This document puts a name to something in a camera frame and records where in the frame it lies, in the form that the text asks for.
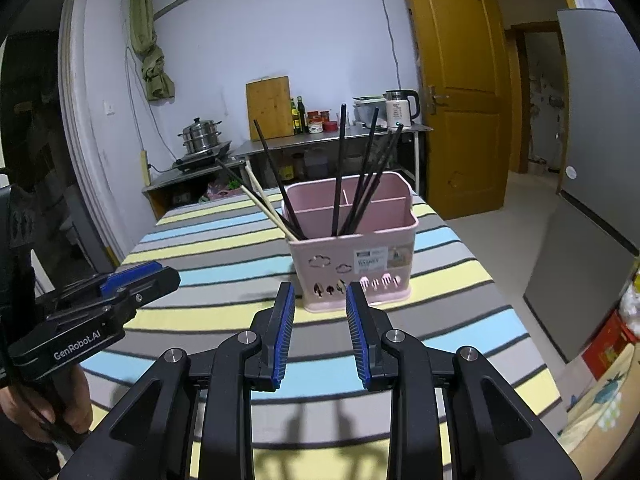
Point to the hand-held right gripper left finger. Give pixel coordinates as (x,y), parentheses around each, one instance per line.
(285,330)

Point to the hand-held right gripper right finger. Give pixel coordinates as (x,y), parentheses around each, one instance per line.
(356,330)

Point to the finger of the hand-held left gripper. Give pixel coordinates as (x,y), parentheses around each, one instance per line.
(155,282)
(132,276)

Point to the pink plastic utensil holder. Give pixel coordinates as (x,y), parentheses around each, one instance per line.
(325,255)

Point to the person's left forearm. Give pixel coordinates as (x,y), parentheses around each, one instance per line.
(15,460)

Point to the person's left hand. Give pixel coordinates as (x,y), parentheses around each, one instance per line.
(25,410)

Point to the striped tablecloth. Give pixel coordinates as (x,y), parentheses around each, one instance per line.
(210,300)

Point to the low steel counter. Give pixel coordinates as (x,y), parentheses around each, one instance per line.
(190,180)

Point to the black induction cooker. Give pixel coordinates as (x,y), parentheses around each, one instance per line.
(202,157)

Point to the steel steamer pot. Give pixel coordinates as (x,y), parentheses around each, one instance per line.
(200,135)

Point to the steel kitchen table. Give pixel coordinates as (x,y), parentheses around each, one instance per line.
(320,137)

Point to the small red container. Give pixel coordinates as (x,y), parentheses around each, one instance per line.
(330,126)

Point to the wooden cutting board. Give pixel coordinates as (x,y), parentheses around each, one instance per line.
(268,107)

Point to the red-lidded jar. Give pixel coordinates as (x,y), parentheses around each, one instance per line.
(315,122)

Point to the sliding glass door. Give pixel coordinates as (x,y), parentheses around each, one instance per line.
(40,85)

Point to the dark glass bottle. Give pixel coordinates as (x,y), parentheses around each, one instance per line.
(300,116)
(293,117)

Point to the grey dish container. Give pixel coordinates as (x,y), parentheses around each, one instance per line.
(367,110)

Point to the white electric kettle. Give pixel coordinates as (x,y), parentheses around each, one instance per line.
(400,109)

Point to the green hanging cloth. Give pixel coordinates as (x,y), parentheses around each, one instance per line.
(150,50)

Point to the red box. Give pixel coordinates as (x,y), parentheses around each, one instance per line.
(607,347)

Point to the floral mat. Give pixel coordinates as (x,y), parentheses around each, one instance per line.
(600,400)

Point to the round white fridge magnet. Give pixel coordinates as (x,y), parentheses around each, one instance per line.
(570,172)

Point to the yellow wooden door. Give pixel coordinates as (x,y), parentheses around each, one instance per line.
(460,85)

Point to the white plastic bag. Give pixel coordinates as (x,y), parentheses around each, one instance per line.
(631,305)

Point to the grey refrigerator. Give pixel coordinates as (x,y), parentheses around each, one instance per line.
(590,160)

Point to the white wall switch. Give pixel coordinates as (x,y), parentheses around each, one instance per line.
(108,106)

